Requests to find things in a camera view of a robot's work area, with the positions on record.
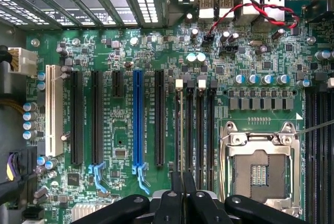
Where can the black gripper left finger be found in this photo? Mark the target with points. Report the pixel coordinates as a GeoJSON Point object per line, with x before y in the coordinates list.
{"type": "Point", "coordinates": [169, 208]}

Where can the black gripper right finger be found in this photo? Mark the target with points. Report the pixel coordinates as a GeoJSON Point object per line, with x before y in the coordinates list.
{"type": "Point", "coordinates": [201, 208]}

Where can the black RAM slot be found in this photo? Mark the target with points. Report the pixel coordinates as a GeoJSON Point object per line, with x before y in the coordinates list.
{"type": "Point", "coordinates": [320, 156]}
{"type": "Point", "coordinates": [190, 130]}
{"type": "Point", "coordinates": [201, 130]}
{"type": "Point", "coordinates": [212, 130]}
{"type": "Point", "coordinates": [310, 156]}
{"type": "Point", "coordinates": [330, 156]}
{"type": "Point", "coordinates": [177, 119]}

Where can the thin socket locking lever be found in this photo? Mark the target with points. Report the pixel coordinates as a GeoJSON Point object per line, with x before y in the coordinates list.
{"type": "Point", "coordinates": [222, 169]}
{"type": "Point", "coordinates": [315, 128]}

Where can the silver CPU socket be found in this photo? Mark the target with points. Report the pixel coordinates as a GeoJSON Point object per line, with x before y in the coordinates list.
{"type": "Point", "coordinates": [261, 169]}

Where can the silver finned heat sink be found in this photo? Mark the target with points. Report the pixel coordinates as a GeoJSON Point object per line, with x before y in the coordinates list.
{"type": "Point", "coordinates": [88, 212]}

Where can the long black expansion slot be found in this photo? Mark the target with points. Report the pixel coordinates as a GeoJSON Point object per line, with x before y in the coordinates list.
{"type": "Point", "coordinates": [76, 117]}
{"type": "Point", "coordinates": [159, 117]}
{"type": "Point", "coordinates": [96, 117]}

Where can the blue expansion slot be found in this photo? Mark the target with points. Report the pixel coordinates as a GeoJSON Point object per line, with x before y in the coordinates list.
{"type": "Point", "coordinates": [138, 117]}

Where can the short black expansion slot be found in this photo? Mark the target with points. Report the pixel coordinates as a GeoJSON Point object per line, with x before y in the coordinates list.
{"type": "Point", "coordinates": [117, 84]}

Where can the white expansion slot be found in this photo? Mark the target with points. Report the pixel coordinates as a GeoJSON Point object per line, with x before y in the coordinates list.
{"type": "Point", "coordinates": [54, 109]}

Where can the green Dell motherboard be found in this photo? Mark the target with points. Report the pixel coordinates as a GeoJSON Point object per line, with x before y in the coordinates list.
{"type": "Point", "coordinates": [156, 51]}

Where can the silver USB port block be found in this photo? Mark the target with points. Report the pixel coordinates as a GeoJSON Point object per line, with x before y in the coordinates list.
{"type": "Point", "coordinates": [206, 8]}
{"type": "Point", "coordinates": [226, 8]}

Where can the grey metal PC case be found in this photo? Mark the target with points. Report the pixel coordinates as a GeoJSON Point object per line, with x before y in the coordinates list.
{"type": "Point", "coordinates": [172, 4]}

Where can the silver rear port block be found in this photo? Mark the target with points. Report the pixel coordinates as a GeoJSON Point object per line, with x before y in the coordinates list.
{"type": "Point", "coordinates": [251, 10]}

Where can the white power connector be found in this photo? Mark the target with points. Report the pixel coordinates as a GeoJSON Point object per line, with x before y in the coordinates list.
{"type": "Point", "coordinates": [24, 59]}

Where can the silver ethernet port block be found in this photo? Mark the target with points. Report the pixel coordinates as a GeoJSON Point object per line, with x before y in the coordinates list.
{"type": "Point", "coordinates": [274, 4]}

